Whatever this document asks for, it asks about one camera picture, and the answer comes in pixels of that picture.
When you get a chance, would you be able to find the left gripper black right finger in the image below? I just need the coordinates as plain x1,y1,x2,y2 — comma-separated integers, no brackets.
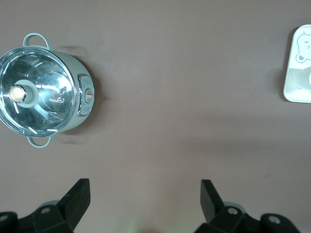
196,179,262,233

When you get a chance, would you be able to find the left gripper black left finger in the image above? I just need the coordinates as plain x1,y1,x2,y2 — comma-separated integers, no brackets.
33,178,91,233

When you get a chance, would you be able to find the white bear print tray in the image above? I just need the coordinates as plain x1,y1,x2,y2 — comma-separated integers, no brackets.
283,24,311,104

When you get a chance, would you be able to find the glass pot lid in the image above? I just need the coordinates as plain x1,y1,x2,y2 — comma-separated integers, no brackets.
0,46,75,135

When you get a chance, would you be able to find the sage green electric pot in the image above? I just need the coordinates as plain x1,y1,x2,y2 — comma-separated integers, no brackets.
0,33,94,149

